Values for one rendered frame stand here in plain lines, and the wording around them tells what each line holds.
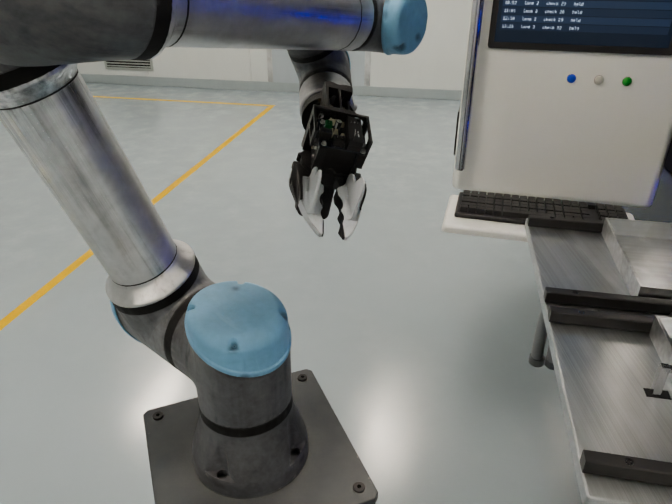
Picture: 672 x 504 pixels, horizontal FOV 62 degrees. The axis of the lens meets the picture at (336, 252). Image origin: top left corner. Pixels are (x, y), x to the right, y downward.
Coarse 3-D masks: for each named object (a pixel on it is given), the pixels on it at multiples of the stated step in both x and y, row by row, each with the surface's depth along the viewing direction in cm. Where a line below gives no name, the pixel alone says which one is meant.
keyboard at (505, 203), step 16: (464, 192) 143; (480, 192) 144; (464, 208) 135; (480, 208) 135; (496, 208) 135; (512, 208) 135; (528, 208) 136; (544, 208) 135; (560, 208) 135; (576, 208) 135; (592, 208) 137; (608, 208) 135
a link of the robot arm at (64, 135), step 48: (0, 96) 48; (48, 96) 50; (48, 144) 53; (96, 144) 55; (96, 192) 57; (144, 192) 63; (96, 240) 61; (144, 240) 63; (144, 288) 66; (192, 288) 69; (144, 336) 70
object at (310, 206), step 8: (304, 176) 67; (312, 176) 66; (320, 176) 62; (304, 184) 67; (312, 184) 65; (320, 184) 67; (304, 192) 66; (312, 192) 64; (320, 192) 66; (304, 200) 65; (312, 200) 63; (320, 200) 67; (304, 208) 64; (312, 208) 63; (320, 208) 65; (304, 216) 64; (312, 216) 63; (320, 216) 64; (312, 224) 63; (320, 224) 63; (320, 232) 62
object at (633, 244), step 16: (608, 224) 107; (624, 224) 109; (640, 224) 109; (656, 224) 108; (608, 240) 106; (624, 240) 108; (640, 240) 108; (656, 240) 108; (624, 256) 96; (640, 256) 103; (656, 256) 103; (624, 272) 95; (640, 272) 98; (656, 272) 98; (640, 288) 88; (656, 288) 87
